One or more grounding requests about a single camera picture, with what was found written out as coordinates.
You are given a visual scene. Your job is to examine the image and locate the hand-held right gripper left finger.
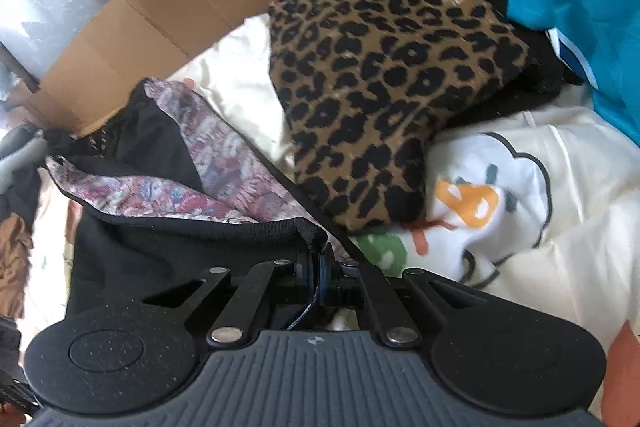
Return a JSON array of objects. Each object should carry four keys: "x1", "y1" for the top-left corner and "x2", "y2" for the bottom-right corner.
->
[{"x1": 142, "y1": 257, "x2": 321, "y2": 350}]

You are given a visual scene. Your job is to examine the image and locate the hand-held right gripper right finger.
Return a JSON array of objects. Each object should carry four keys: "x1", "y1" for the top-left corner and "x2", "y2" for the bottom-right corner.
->
[{"x1": 320, "y1": 257, "x2": 493, "y2": 350}]

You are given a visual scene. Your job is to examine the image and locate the black and printed shorts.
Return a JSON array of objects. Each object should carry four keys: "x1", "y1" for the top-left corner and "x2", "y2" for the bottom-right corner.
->
[{"x1": 42, "y1": 77, "x2": 361, "y2": 338}]

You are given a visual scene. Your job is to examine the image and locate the pile of black clothes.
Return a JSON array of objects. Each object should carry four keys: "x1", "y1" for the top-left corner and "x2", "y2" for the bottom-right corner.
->
[{"x1": 0, "y1": 167, "x2": 46, "y2": 228}]

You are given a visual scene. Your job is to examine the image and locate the brown garment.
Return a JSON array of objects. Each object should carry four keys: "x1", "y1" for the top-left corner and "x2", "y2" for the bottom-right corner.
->
[{"x1": 0, "y1": 212, "x2": 33, "y2": 318}]

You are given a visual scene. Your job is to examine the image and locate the grey neck pillow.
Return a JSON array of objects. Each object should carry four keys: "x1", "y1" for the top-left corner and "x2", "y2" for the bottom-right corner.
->
[{"x1": 0, "y1": 127, "x2": 46, "y2": 192}]

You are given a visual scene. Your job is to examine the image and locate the leopard print pillow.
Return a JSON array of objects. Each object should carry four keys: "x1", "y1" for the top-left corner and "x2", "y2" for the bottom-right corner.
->
[{"x1": 267, "y1": 0, "x2": 531, "y2": 233}]

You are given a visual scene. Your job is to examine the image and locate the cream cartoon print blanket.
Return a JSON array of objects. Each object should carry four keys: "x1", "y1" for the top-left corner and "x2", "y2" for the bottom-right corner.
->
[{"x1": 30, "y1": 12, "x2": 640, "y2": 427}]

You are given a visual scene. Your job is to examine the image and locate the flattened brown cardboard box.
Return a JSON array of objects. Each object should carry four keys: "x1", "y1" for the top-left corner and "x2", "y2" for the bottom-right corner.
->
[{"x1": 10, "y1": 0, "x2": 281, "y2": 138}]

